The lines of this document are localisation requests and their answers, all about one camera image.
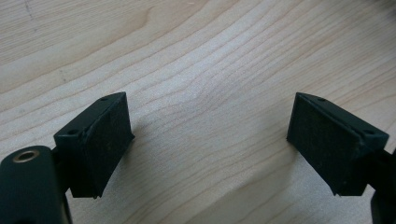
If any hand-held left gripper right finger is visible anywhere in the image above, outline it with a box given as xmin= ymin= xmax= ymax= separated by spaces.
xmin=286 ymin=91 xmax=390 ymax=197

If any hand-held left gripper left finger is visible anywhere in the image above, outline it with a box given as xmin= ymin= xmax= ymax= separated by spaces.
xmin=52 ymin=91 xmax=135 ymax=200

